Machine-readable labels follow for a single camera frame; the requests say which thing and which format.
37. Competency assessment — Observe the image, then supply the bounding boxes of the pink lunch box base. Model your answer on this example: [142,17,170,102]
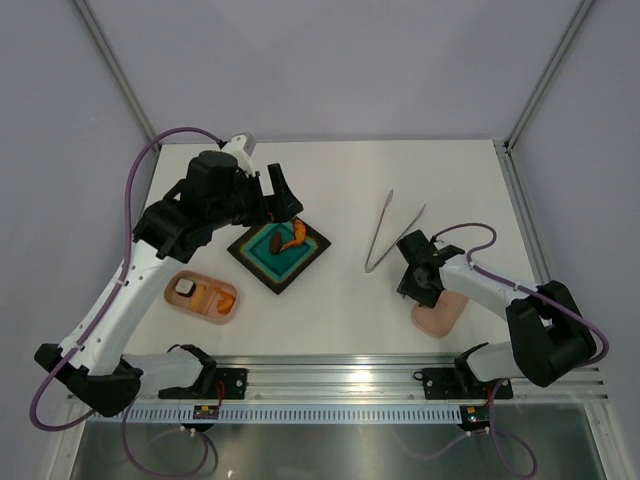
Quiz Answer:
[163,270,240,325]

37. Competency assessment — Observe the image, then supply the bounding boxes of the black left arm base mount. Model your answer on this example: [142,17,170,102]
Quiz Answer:
[158,367,248,400]

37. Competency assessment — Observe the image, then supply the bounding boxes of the aluminium mounting rail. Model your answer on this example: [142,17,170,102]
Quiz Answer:
[66,352,611,404]

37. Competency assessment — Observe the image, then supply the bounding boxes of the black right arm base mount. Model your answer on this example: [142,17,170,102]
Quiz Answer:
[412,367,514,400]

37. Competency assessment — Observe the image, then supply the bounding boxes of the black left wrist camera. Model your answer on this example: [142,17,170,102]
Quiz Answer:
[185,133,256,198]

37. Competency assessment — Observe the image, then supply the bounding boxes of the metal food tongs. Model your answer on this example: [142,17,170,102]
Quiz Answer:
[364,189,426,274]

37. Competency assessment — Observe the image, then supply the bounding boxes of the orange fried chicken piece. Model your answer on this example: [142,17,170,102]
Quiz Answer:
[280,218,307,252]

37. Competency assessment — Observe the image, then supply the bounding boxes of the right aluminium frame post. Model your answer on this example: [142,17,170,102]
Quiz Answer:
[504,0,599,154]

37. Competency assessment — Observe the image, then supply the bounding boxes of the black teal square plate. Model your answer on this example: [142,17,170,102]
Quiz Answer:
[227,217,331,295]

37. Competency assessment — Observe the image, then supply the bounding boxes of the left aluminium frame post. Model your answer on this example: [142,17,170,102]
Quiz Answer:
[69,0,157,141]

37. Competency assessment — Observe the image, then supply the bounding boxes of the white rice ball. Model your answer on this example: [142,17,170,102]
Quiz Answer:
[174,278,197,298]

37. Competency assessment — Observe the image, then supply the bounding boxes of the orange fried shrimp piece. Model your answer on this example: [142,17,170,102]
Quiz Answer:
[216,287,237,315]

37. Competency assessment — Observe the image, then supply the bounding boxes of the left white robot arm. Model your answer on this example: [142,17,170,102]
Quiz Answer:
[35,152,303,417]

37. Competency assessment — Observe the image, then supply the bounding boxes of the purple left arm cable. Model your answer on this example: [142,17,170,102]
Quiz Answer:
[28,126,223,476]

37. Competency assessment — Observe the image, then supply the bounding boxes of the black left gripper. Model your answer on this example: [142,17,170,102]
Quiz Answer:
[208,163,302,230]

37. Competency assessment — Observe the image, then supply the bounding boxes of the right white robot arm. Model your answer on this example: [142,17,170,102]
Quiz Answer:
[396,230,598,396]

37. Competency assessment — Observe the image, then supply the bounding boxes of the white slotted cable duct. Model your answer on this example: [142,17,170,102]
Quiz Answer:
[124,403,466,426]

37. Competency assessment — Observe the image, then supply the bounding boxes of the brown meat patty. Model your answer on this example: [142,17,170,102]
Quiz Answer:
[269,231,282,255]

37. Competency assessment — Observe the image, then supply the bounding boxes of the aluminium frame post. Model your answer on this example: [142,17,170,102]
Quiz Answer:
[504,0,599,154]
[69,0,157,141]

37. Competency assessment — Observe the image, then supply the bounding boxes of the pink lunch box lid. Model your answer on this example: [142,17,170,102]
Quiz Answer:
[411,290,469,339]

